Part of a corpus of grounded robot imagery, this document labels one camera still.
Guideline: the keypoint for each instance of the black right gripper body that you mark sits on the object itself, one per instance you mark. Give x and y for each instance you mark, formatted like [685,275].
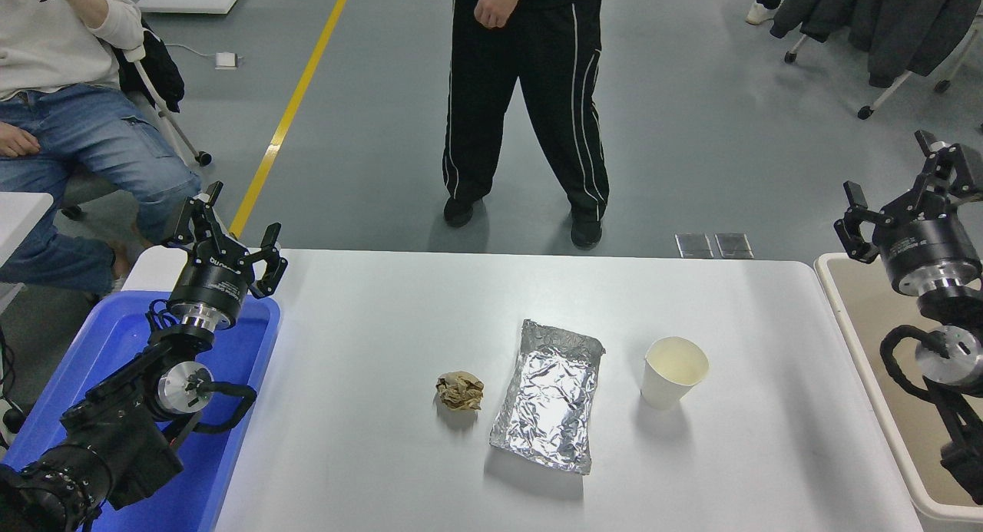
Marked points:
[929,248]

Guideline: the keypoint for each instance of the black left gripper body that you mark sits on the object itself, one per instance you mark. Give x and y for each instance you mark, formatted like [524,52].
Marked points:
[211,282]

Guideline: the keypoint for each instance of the white paper cup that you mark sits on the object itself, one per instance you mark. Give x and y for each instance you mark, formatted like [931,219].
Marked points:
[668,382]

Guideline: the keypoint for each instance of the person's left forearm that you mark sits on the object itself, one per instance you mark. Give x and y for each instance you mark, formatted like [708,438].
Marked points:
[81,2]

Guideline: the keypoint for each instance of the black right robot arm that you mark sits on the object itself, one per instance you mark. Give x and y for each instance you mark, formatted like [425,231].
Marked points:
[948,355]

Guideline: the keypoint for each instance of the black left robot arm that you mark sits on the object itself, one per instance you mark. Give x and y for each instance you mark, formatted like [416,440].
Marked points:
[115,440]

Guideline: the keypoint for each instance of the person's right hand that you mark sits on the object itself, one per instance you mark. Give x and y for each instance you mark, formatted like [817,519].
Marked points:
[17,142]
[498,6]

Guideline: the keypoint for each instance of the blue plastic tray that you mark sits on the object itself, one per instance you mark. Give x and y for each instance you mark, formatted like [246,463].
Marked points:
[246,340]

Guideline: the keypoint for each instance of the large pale bin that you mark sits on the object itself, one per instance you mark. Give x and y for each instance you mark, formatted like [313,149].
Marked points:
[860,317]

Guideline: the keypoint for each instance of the white wheeled chair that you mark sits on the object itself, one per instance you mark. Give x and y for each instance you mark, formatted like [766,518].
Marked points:
[887,93]
[165,114]

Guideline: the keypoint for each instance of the metal floor socket plate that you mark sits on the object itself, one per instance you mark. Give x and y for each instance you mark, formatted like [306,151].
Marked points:
[694,246]
[734,246]

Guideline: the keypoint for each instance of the dark grey jacket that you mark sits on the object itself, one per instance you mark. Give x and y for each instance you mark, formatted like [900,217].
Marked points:
[914,25]

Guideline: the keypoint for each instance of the black jacket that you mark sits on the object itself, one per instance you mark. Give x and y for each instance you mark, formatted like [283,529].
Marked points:
[157,71]

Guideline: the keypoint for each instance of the white power adapter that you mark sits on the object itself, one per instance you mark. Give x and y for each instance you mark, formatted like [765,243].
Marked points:
[226,60]

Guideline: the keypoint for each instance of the white side table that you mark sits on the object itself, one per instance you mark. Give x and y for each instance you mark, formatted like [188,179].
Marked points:
[19,221]

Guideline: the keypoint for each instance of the crumpled tan paper ball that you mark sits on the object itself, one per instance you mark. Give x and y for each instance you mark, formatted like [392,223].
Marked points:
[459,391]

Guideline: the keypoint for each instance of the silver foil tray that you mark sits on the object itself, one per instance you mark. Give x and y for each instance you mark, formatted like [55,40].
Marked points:
[549,398]

